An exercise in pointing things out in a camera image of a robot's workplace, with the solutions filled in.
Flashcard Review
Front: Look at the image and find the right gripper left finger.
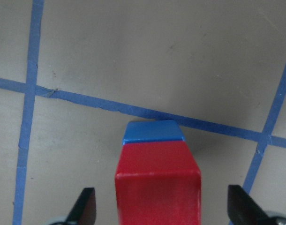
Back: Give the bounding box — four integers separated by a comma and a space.
64, 187, 97, 225

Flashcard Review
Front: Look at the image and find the red wooden block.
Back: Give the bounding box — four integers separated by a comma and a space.
115, 141, 201, 225

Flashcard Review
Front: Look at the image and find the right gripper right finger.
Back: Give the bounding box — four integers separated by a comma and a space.
227, 185, 272, 225

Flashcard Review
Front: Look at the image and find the blue wooden block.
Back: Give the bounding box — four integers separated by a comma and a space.
122, 120, 185, 145

